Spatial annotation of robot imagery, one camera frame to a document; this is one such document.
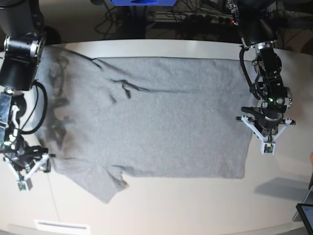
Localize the white power strip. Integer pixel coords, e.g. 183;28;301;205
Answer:
154;12;234;26

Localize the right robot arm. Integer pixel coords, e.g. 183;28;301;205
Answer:
0;0;52;174

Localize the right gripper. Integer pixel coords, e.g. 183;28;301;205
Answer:
3;145;51;173

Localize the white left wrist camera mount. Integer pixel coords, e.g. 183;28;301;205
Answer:
236;115;296;155

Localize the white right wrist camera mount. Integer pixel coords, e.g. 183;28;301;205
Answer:
4;153;56;191

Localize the blue plastic part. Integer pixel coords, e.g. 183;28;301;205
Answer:
110;0;176;6

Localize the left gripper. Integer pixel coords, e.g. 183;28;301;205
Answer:
242;106;286;137

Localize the black tablet screen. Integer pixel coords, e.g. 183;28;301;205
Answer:
296;203;313;235

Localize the white label on table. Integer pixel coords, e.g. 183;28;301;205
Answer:
34;219;90;230

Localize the grey T-shirt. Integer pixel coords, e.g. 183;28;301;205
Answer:
36;47;254;203

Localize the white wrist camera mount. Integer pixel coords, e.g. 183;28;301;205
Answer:
236;115;296;155
4;153;56;191

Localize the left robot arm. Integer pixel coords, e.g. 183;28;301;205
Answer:
227;0;292;137

